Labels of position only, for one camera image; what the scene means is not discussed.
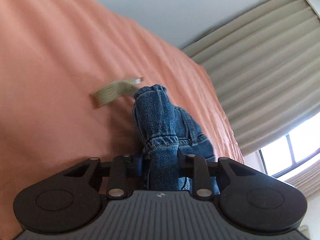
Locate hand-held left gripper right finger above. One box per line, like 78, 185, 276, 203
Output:
176, 154, 260, 197

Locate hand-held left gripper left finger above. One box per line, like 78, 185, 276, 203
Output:
60, 154, 145, 199

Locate blue denim pants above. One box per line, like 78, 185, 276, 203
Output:
131, 84, 220, 195

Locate beige pants belt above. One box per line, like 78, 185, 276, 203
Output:
89, 77, 143, 108

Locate window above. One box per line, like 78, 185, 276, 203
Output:
257, 120, 320, 180

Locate narrow beige curtain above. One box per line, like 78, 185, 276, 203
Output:
285, 164, 320, 202

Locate wide beige curtain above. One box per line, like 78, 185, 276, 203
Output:
180, 0, 320, 157

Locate orange bed sheet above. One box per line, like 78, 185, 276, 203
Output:
0, 0, 245, 235

